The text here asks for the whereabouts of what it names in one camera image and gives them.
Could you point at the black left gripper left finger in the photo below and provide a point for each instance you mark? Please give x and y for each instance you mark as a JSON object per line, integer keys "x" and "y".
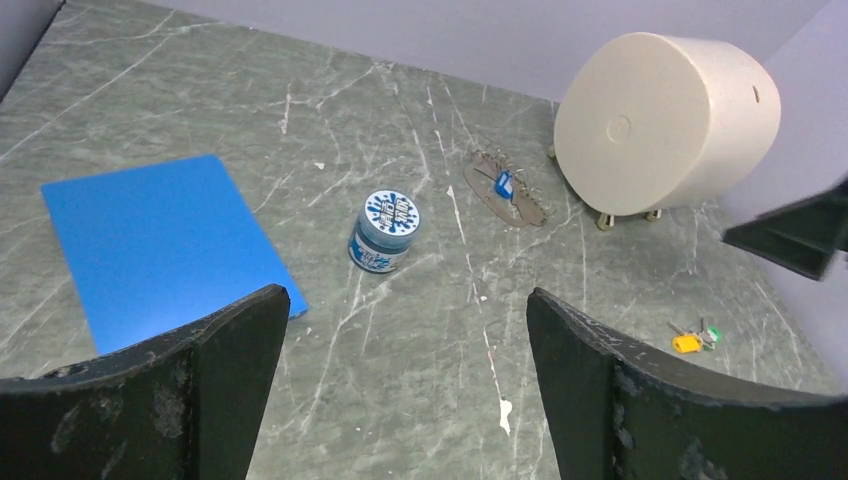
{"x": 185, "y": 404}

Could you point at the small blue labelled jar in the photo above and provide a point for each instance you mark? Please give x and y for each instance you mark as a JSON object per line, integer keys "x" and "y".
{"x": 385, "y": 229}

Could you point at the yellow and green key bunch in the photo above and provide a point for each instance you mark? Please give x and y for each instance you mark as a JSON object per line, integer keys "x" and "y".
{"x": 693, "y": 341}

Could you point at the metal key organizer plate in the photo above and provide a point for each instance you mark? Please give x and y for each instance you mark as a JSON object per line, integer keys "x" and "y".
{"x": 523, "y": 209}

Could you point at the cream cylindrical container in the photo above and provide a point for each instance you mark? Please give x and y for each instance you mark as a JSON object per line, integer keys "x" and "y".
{"x": 653, "y": 122}

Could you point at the blue flat pad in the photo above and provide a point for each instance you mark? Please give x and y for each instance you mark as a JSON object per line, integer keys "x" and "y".
{"x": 153, "y": 248}

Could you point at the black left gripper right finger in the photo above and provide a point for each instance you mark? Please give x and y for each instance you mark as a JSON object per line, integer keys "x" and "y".
{"x": 618, "y": 408}

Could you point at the blue key tag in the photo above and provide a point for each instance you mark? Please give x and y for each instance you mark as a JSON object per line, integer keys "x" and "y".
{"x": 503, "y": 185}

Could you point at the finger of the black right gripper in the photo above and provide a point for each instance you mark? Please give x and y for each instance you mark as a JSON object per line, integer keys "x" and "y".
{"x": 802, "y": 237}

